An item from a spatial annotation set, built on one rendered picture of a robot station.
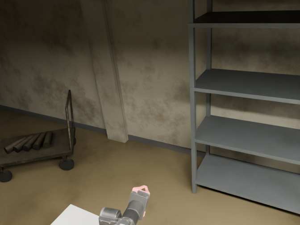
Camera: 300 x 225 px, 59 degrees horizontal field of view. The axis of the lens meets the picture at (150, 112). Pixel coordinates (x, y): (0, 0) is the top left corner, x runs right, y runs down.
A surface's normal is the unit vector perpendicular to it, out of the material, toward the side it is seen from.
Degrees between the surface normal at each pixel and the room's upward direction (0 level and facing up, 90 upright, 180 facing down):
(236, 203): 0
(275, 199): 0
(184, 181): 0
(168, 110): 90
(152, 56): 90
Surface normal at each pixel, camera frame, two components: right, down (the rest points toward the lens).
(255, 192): -0.09, -0.88
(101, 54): -0.48, 0.46
